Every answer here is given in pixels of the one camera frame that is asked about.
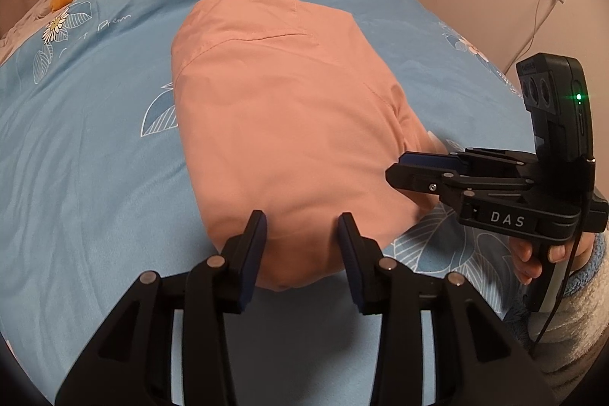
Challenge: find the pink hooded jacket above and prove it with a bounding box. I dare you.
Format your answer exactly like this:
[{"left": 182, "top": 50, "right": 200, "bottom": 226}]
[{"left": 171, "top": 0, "right": 443, "bottom": 291}]

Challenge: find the white power cable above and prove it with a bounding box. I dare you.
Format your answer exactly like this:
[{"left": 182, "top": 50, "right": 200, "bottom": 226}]
[{"left": 505, "top": 0, "right": 563, "bottom": 80}]

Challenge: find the person's right hand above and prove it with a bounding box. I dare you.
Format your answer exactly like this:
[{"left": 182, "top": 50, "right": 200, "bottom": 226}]
[{"left": 509, "top": 233, "right": 596, "bottom": 285}]

